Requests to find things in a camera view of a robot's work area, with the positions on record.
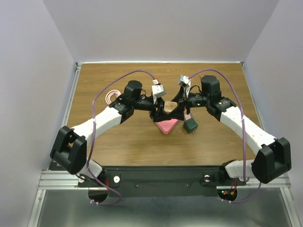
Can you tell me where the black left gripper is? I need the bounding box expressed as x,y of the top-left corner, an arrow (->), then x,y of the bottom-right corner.
132,95 -> 171,122

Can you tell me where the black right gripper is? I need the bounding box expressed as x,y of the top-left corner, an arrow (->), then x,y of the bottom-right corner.
166,86 -> 210,121

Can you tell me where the beige cube socket adapter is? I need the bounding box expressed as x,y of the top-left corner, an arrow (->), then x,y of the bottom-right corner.
163,101 -> 178,114

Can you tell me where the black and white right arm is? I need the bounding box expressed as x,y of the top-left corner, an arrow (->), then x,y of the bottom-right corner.
177,75 -> 292,184

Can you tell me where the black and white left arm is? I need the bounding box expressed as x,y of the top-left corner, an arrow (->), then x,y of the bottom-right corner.
50,79 -> 166,186

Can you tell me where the small pink plug adapter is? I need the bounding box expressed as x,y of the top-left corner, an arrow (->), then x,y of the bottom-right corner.
184,113 -> 195,121

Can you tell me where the dark green plug adapter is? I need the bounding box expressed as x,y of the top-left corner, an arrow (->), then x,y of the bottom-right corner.
183,118 -> 198,134

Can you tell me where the pink triangular power strip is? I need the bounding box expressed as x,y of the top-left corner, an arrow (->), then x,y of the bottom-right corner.
155,119 -> 179,135

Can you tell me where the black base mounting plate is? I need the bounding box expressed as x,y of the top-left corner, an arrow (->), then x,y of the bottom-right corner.
76,166 -> 245,201

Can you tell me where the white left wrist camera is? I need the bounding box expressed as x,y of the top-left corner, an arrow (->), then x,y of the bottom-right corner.
151,79 -> 166,98

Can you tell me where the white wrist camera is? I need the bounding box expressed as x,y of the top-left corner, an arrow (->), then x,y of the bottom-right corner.
178,75 -> 191,97
151,79 -> 166,98

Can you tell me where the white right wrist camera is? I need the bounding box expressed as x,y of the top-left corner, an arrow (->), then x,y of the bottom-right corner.
178,75 -> 191,97

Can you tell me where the coiled pink power cord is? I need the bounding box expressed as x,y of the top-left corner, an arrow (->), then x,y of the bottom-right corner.
104,89 -> 123,105

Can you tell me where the aluminium table edge rail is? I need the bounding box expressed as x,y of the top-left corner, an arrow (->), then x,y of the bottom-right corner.
60,62 -> 82,128

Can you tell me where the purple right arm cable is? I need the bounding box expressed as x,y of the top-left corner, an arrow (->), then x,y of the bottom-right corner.
188,68 -> 262,204

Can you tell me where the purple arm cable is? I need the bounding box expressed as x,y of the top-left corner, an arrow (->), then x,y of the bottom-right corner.
188,68 -> 262,204
85,70 -> 158,206

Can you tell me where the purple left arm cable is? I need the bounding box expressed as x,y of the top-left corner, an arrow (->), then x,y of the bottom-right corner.
85,70 -> 158,206

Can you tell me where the aluminium front frame rail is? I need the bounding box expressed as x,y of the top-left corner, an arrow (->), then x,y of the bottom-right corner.
38,171 -> 292,190

